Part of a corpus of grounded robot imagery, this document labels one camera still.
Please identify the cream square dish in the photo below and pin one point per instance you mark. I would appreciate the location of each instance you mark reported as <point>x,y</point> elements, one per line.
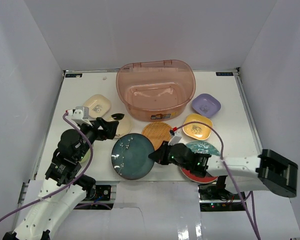
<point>98,105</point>

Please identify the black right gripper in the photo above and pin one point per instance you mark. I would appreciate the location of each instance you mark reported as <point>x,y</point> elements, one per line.
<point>159,156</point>

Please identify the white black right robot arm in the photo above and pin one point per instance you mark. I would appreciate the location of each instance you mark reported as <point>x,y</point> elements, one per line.
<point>268,171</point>

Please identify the purple square dish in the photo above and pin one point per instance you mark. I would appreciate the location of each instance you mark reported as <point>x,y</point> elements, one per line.
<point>206,105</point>

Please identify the round woven bamboo plate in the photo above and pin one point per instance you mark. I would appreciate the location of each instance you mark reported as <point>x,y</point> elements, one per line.
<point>157,132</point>

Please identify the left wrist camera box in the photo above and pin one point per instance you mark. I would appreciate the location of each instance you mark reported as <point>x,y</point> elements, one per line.
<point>80,115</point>

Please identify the dark teal round plate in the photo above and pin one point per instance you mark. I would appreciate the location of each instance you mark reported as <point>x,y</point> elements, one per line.
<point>130,156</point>

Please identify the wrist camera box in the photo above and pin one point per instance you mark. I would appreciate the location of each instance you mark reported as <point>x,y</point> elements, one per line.
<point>176,137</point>
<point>80,115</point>

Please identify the red and teal plate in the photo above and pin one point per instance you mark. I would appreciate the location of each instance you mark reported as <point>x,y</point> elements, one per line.
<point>202,147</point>

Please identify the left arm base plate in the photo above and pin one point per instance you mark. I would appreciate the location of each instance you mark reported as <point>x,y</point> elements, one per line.
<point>99,193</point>

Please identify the cream round plate black mark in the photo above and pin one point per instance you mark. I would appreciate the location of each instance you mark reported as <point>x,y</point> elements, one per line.
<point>124,126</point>

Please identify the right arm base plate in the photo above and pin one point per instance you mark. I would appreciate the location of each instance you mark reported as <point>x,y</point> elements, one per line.
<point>211,192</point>

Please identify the yellow square dish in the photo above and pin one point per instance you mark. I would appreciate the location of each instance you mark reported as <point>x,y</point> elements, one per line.
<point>197,131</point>

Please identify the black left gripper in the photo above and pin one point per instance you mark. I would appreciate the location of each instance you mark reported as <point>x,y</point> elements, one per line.
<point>100,127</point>

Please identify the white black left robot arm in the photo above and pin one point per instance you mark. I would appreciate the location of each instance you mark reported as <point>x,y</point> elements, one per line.
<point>65,184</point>

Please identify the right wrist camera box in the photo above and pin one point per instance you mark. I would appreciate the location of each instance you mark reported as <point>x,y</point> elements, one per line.
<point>176,137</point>

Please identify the pink translucent plastic bin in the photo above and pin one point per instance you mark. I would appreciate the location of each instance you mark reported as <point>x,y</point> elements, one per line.
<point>157,90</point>

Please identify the light green dish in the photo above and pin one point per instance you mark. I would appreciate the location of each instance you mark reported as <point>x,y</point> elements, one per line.
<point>85,153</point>

